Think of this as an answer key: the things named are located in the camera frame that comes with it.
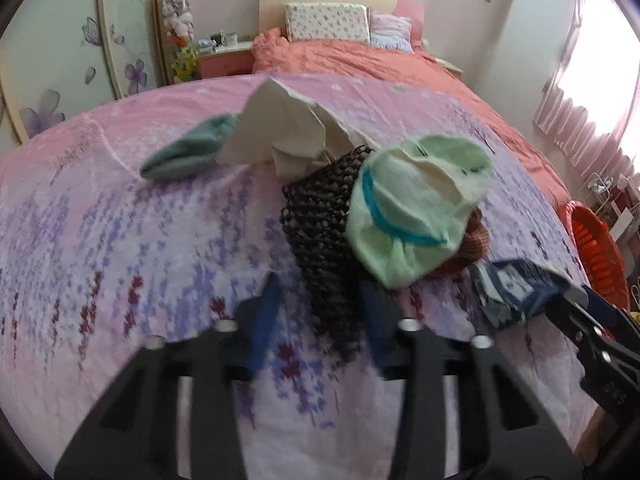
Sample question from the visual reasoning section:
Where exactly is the cream white cloth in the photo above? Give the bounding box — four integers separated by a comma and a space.
220, 77, 373, 179

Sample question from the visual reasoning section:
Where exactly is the yellow green plush toy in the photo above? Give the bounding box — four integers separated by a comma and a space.
170, 42, 196, 84

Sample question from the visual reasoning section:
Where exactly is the black patterned cloth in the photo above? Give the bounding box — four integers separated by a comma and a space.
281, 145, 383, 362

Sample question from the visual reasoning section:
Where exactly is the pink curtain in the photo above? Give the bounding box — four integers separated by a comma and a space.
532, 0, 640, 187

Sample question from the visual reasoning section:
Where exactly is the brown knit cloth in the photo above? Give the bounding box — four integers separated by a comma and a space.
447, 207, 490, 274

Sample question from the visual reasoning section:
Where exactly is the striped pink pillow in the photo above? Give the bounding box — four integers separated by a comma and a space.
369, 10, 415, 54

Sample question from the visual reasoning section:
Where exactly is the orange plastic laundry basket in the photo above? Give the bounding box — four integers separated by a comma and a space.
559, 201, 632, 312

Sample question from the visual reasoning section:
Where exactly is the white wire rack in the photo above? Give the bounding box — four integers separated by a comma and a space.
582, 172, 640, 241

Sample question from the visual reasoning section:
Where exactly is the floral pink tablecloth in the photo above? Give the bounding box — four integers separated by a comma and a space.
0, 74, 606, 480

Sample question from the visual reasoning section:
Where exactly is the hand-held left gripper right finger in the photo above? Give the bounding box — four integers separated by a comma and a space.
357, 280, 587, 480

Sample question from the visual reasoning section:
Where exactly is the coral duvet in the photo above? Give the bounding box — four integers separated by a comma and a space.
250, 27, 576, 211

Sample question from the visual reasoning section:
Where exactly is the grey green sock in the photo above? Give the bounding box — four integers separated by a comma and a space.
140, 114, 242, 181

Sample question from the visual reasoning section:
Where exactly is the floral white pillow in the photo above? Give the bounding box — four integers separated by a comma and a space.
284, 2, 371, 44

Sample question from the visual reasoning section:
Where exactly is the light green cloth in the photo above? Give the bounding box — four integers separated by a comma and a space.
345, 135, 497, 290

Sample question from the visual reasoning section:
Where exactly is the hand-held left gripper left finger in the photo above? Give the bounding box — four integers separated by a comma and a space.
54, 272, 286, 480

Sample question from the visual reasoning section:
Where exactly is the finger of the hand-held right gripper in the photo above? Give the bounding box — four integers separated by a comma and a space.
545, 297, 640, 414
582, 285, 640, 347

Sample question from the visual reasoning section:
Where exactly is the wardrobe with flower doors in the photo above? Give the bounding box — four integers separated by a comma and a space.
0, 0, 169, 152

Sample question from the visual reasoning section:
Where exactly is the blue patterned cloth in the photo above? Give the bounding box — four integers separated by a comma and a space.
470, 258, 587, 330

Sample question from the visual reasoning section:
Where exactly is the hanging plush toy bundle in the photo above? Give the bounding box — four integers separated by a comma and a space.
160, 0, 194, 44

